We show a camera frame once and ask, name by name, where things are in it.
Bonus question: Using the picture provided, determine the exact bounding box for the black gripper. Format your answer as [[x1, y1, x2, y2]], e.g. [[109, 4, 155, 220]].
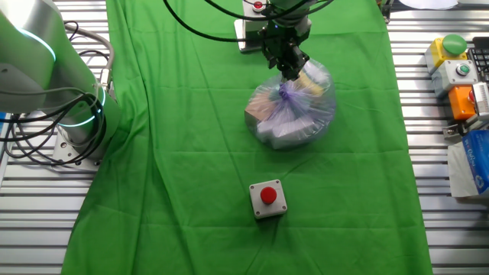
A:
[[259, 20, 312, 82]]

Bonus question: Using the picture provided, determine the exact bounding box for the clear plastic bag with items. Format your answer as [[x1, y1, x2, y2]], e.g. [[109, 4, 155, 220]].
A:
[[244, 59, 337, 150]]

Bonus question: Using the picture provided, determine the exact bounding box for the yellow sponge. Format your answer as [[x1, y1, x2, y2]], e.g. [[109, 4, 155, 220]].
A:
[[297, 71, 326, 97]]

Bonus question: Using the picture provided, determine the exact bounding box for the grey box red button rear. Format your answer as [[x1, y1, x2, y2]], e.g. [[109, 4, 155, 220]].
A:
[[233, 18, 269, 53]]

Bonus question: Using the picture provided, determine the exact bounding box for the grey red-button box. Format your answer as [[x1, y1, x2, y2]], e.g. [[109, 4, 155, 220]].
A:
[[242, 0, 269, 43], [248, 179, 288, 220]]

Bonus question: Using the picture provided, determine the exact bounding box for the green cloth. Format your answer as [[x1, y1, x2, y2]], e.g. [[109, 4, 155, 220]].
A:
[[60, 0, 435, 275]]

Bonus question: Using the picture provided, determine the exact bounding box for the yellow box green button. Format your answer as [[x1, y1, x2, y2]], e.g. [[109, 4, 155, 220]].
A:
[[424, 33, 468, 76]]

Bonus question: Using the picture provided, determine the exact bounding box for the grey box green button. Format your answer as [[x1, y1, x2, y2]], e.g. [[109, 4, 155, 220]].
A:
[[431, 59, 480, 99]]

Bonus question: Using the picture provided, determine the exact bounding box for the orange box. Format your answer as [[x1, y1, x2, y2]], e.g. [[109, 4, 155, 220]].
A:
[[448, 84, 478, 121]]

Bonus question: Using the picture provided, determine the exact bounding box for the black keyboard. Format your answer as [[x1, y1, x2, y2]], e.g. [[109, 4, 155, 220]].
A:
[[468, 36, 489, 83]]

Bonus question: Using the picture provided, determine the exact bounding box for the blue tissue pack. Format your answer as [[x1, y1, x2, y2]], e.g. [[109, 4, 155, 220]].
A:
[[447, 129, 489, 199]]

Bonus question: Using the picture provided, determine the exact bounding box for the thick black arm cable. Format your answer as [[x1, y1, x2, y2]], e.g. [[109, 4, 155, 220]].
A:
[[162, 0, 268, 43]]

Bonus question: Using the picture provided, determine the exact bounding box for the aluminium corner bracket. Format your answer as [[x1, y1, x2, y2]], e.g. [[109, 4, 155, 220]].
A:
[[442, 114, 484, 139]]

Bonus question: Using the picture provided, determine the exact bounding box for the grey conduit hose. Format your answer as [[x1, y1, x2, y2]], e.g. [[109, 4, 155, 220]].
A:
[[63, 21, 115, 91]]

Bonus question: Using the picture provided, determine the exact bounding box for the silver depth camera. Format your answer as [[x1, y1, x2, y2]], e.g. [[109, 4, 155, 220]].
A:
[[472, 82, 489, 122]]

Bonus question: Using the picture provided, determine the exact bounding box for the black base cable bundle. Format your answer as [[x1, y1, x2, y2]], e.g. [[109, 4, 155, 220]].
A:
[[0, 86, 108, 167]]

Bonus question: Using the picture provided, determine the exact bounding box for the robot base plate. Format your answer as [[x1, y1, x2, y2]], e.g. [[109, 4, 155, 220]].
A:
[[51, 129, 101, 173]]

